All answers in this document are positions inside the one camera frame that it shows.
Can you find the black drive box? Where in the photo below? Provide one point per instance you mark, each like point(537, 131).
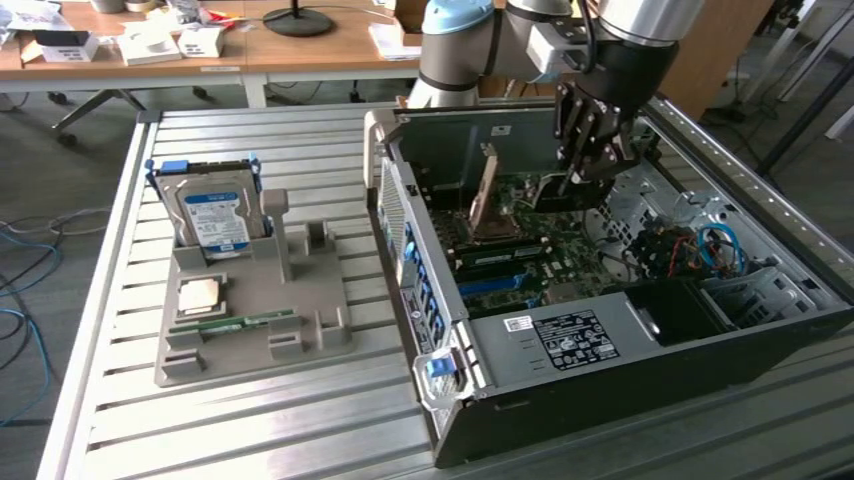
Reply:
point(681, 310)

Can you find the black open PC case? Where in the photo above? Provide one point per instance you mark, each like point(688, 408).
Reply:
point(601, 400)

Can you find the silver disk bay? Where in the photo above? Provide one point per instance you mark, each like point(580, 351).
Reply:
point(761, 295)

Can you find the white box with black lid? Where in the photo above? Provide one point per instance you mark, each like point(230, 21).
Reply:
point(67, 47)

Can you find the small white labelled box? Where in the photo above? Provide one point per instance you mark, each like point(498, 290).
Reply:
point(202, 44)

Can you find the perforated metal drive cage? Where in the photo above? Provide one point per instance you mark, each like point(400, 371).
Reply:
point(635, 210)

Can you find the black round lamp base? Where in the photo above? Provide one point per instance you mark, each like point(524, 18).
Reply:
point(297, 22)

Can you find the green motherboard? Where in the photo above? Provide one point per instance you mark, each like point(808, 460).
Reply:
point(568, 250)

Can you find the grey parts rack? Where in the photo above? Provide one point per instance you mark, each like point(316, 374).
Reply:
point(261, 295)

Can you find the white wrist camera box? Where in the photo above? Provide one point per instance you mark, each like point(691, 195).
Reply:
point(551, 50)

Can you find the installed dark RAM stick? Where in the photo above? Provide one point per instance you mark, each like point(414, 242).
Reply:
point(501, 256)

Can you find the white paper stack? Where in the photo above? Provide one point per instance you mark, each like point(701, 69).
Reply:
point(394, 45)

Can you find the black graphics card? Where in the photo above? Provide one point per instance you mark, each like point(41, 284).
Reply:
point(575, 197)

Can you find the grey power supply unit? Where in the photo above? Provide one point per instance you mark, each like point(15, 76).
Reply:
point(514, 350)

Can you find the green RAM stick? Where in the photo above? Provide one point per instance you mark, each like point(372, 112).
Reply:
point(228, 324)

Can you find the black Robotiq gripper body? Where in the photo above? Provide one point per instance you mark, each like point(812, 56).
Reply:
point(628, 75)

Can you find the hard disk in blue caddy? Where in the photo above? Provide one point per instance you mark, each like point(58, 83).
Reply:
point(214, 215)

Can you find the wide white box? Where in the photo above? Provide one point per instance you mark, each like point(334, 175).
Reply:
point(149, 50)

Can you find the blue case latch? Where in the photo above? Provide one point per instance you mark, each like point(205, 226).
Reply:
point(442, 365)

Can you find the wooden desk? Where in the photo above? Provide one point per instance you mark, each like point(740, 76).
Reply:
point(101, 70)

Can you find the silver CPU chip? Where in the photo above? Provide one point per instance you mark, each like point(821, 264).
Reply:
point(200, 297)

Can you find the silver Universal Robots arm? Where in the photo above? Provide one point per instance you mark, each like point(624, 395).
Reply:
point(454, 55)

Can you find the CPU socket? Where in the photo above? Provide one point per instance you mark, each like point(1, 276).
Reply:
point(504, 230)

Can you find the desk leg with castors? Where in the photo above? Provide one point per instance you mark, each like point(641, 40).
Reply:
point(94, 107)

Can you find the blue expansion slot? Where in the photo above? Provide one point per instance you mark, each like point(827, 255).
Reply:
point(490, 286)

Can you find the wooden cabinet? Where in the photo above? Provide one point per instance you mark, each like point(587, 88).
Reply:
point(721, 50)

